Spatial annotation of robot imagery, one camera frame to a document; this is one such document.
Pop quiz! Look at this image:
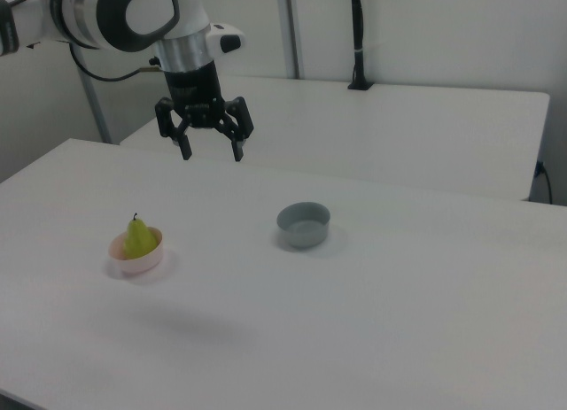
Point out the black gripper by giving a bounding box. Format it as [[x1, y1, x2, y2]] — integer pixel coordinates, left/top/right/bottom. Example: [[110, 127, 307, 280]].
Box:
[[154, 60, 256, 163]]

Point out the green pear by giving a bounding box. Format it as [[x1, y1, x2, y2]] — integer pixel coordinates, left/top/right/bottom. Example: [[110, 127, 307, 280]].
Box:
[[122, 212, 159, 259]]

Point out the grey plastic bowl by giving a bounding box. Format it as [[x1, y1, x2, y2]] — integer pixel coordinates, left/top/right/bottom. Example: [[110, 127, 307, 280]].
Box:
[[276, 201, 332, 251]]

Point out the pink plastic bowl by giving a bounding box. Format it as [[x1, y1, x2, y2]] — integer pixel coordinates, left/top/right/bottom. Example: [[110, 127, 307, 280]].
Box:
[[108, 227, 164, 277]]

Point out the black pole with clamp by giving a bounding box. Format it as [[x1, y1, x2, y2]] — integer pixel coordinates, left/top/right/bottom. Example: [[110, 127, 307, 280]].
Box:
[[347, 0, 376, 91]]

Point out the white side table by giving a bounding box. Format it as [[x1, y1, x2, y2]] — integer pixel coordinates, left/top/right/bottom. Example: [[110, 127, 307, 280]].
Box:
[[119, 75, 551, 203]]

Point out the grey metal frame post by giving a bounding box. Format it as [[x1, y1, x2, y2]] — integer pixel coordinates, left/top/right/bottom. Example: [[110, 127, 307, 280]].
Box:
[[74, 46, 113, 144], [282, 0, 307, 80]]

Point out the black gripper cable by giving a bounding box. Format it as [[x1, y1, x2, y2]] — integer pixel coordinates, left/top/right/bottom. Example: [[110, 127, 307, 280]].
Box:
[[68, 42, 163, 82]]

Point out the black wall cable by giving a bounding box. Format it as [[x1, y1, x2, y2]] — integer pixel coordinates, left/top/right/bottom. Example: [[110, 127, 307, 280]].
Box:
[[536, 160, 554, 204]]

